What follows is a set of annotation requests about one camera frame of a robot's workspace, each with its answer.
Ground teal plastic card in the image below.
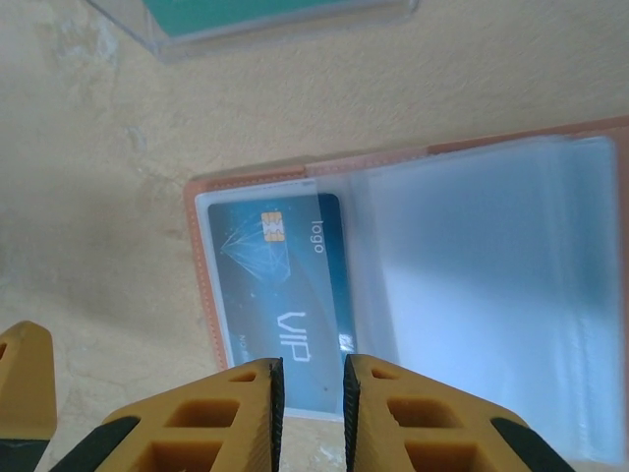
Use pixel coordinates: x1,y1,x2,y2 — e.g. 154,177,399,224
142,0,409,39

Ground blue VIP card diamond print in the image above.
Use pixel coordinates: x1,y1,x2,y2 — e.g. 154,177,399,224
205,192,356,414

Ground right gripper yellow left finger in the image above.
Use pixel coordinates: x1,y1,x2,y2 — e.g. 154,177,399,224
46,356,286,472

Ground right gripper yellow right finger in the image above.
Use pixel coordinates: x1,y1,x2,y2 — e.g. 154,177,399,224
342,354,584,472

